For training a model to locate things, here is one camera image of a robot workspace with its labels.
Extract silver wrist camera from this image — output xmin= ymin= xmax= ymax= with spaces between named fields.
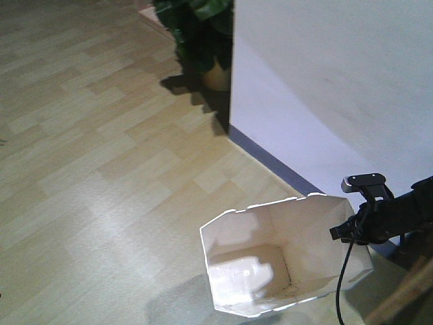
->
xmin=341 ymin=173 xmax=394 ymax=202

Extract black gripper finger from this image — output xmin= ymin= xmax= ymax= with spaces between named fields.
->
xmin=329 ymin=221 xmax=355 ymax=242

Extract green potted plant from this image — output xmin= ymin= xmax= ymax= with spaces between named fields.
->
xmin=152 ymin=0 xmax=234 ymax=92

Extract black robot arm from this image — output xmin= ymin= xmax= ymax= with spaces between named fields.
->
xmin=329 ymin=173 xmax=432 ymax=245

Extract white plastic trash bin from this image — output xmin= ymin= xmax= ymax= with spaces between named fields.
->
xmin=200 ymin=193 xmax=373 ymax=318

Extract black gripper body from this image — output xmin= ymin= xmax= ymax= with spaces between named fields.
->
xmin=351 ymin=200 xmax=402 ymax=244

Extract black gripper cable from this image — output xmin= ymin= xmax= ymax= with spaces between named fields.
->
xmin=334 ymin=206 xmax=371 ymax=325

